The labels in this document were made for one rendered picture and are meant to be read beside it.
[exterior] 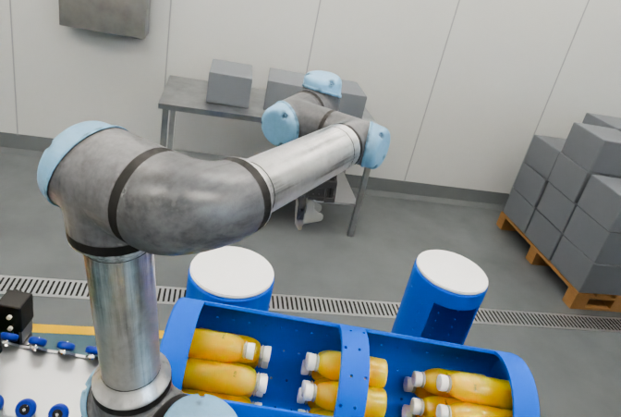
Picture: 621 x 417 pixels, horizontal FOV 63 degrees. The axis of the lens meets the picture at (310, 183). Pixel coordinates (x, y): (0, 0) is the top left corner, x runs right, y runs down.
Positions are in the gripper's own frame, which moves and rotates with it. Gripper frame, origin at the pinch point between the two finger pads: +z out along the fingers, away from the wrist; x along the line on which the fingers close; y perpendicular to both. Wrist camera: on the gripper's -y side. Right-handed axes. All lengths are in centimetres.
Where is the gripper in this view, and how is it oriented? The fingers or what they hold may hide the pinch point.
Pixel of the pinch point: (297, 224)
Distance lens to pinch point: 115.4
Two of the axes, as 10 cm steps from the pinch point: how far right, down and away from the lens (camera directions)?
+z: -1.0, 8.4, 5.3
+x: -0.6, -5.3, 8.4
